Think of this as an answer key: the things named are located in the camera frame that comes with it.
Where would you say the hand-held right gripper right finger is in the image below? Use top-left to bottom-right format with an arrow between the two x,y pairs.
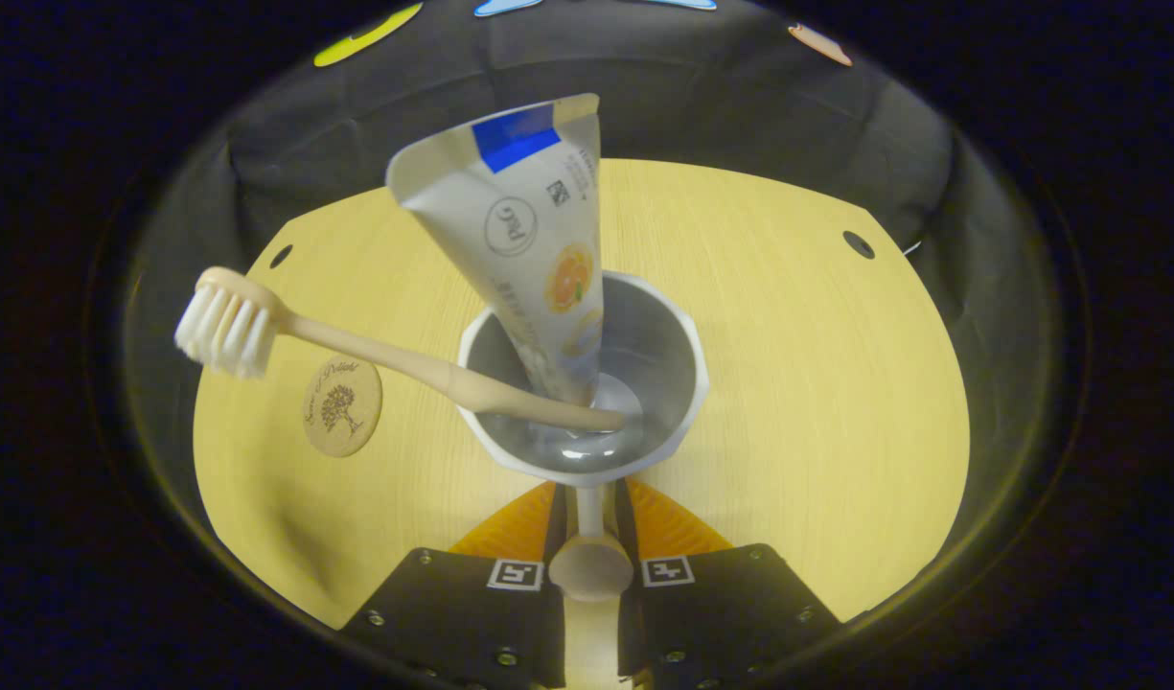
613,476 -> 841,690

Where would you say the white toothpaste tube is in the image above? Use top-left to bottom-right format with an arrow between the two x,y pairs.
385,93 -> 607,408

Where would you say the round cork coaster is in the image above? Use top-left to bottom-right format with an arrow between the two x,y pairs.
302,355 -> 384,458

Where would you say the white cup with wooden handle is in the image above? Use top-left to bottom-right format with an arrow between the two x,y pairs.
457,270 -> 710,603

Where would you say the beige toothbrush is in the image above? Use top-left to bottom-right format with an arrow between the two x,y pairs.
173,266 -> 626,432

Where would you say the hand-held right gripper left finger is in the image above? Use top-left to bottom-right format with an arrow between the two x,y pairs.
340,479 -> 568,690

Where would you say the light wooden desktop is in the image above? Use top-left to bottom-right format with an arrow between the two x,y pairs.
192,158 -> 971,686

